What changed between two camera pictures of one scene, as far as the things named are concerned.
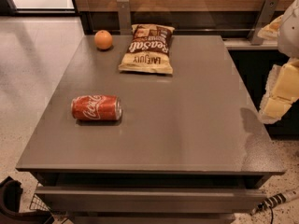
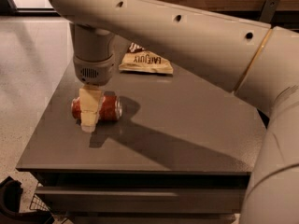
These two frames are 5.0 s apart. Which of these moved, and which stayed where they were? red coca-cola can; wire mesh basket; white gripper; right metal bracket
Moved: white gripper
Stayed: wire mesh basket; right metal bracket; red coca-cola can
